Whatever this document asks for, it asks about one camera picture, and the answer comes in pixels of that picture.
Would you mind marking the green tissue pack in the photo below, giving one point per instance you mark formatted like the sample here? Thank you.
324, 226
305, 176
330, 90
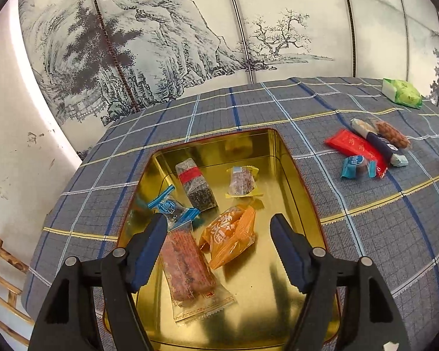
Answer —
403, 93

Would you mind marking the landscape painted folding screen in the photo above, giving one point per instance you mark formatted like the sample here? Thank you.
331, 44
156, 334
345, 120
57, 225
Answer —
190, 25

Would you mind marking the blue round-print snack packet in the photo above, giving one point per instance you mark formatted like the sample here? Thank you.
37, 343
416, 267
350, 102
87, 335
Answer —
170, 207

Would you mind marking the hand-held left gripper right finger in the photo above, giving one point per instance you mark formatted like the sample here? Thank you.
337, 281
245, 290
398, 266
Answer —
289, 252

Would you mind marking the bamboo chair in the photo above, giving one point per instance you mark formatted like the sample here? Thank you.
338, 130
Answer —
3, 281

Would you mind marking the fried twist snack clear packet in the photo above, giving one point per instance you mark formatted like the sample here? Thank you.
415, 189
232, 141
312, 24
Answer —
392, 136

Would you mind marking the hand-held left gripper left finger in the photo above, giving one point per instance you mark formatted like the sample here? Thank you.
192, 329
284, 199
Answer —
146, 254

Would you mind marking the grey plaid tablecloth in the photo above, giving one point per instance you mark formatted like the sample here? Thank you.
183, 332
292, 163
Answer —
369, 234

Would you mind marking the dark seaweed pack red band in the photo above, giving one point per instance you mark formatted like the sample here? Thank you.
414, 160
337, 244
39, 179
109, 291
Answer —
196, 188

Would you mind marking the clear packet orange snack bar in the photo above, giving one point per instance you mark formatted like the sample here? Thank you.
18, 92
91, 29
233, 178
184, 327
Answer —
190, 274

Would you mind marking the small blue candy packet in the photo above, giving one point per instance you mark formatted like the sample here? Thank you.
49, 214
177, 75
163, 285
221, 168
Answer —
357, 165

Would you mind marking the navy and white snack packet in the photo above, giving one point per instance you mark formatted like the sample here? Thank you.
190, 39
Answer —
380, 142

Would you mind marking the red tin box gold inside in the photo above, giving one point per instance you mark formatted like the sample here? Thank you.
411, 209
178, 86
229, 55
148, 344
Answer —
278, 175

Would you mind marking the yellow clear snack packet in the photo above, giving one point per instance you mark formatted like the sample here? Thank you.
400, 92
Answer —
243, 182

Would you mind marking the red snack packet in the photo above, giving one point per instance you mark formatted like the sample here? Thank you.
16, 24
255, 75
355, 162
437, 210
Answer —
351, 148

